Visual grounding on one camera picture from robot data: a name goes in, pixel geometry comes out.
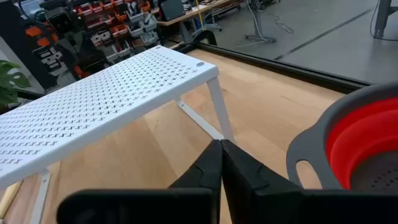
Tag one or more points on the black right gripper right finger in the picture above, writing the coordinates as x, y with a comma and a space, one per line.
248, 180

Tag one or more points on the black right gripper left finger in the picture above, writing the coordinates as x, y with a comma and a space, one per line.
205, 174

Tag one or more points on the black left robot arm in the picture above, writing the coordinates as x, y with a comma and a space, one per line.
90, 59

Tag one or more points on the red grey collapsible colander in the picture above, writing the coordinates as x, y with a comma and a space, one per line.
357, 130

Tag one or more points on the white perforated metal shelf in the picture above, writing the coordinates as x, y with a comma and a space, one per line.
93, 102

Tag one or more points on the grey pole stand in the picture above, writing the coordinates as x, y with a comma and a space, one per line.
261, 39

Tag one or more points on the wooden workbench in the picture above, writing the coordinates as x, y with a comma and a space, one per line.
192, 12

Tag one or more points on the parts bin rack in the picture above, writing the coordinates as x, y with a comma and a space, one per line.
124, 29

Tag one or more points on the black case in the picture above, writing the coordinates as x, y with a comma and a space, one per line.
172, 9

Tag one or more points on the grey table leg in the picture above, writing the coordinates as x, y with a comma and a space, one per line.
381, 18

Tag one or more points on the green artificial plant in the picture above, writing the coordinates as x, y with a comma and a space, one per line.
9, 81

